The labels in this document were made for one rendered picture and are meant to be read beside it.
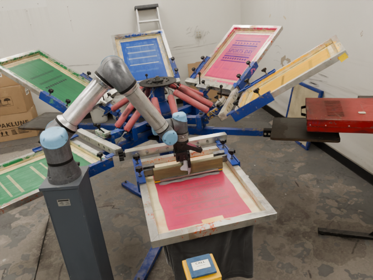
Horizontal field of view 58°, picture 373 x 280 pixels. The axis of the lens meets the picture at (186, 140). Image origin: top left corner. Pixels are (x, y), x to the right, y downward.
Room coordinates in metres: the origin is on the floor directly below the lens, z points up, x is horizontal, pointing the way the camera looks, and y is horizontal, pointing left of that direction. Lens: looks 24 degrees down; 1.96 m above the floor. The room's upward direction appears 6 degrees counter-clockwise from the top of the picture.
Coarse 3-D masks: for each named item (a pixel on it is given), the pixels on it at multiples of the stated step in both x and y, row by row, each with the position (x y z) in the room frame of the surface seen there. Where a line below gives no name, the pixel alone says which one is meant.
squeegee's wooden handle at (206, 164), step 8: (200, 160) 1.70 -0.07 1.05; (208, 160) 1.70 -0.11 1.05; (216, 160) 1.70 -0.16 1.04; (160, 168) 1.65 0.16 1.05; (168, 168) 1.65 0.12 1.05; (176, 168) 1.66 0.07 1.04; (192, 168) 1.68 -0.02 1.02; (200, 168) 1.69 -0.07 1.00; (208, 168) 1.70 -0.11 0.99; (160, 176) 1.64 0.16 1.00; (168, 176) 1.65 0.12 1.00
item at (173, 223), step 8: (168, 184) 1.63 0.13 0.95; (176, 184) 1.62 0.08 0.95; (184, 184) 1.61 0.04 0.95; (160, 192) 1.56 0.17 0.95; (160, 200) 1.48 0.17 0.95; (168, 200) 1.48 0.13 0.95; (168, 208) 1.40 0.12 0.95; (168, 216) 1.34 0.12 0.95; (184, 216) 1.33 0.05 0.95; (192, 216) 1.32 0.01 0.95; (200, 216) 1.32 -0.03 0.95; (168, 224) 1.28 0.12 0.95; (176, 224) 1.27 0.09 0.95; (184, 224) 1.26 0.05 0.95; (192, 224) 1.26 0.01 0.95
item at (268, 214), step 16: (144, 160) 1.89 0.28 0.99; (160, 160) 1.89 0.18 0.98; (240, 176) 1.58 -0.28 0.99; (144, 192) 1.52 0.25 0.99; (256, 192) 1.41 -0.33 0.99; (144, 208) 1.37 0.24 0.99; (272, 208) 1.27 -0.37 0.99; (208, 224) 1.20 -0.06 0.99; (224, 224) 1.19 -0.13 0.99; (240, 224) 1.20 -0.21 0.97; (160, 240) 1.13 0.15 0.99; (176, 240) 1.15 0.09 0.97
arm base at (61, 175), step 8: (72, 160) 1.38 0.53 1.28; (48, 168) 1.36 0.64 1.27; (56, 168) 1.33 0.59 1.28; (64, 168) 1.34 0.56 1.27; (72, 168) 1.36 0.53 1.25; (48, 176) 1.36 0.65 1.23; (56, 176) 1.32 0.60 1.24; (64, 176) 1.33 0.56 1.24; (72, 176) 1.34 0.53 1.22; (56, 184) 1.32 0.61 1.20
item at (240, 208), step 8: (208, 176) 1.68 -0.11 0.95; (216, 176) 1.67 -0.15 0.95; (224, 176) 1.66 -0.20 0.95; (224, 184) 1.57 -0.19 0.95; (232, 184) 1.57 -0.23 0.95; (232, 192) 1.49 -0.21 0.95; (232, 200) 1.42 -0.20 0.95; (240, 200) 1.41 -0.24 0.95; (216, 208) 1.36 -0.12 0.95; (224, 208) 1.36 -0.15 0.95; (232, 208) 1.35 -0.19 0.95; (240, 208) 1.35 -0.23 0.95; (248, 208) 1.34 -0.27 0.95; (208, 216) 1.31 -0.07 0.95; (216, 216) 1.30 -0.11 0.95; (224, 216) 1.30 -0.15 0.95; (232, 216) 1.29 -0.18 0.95
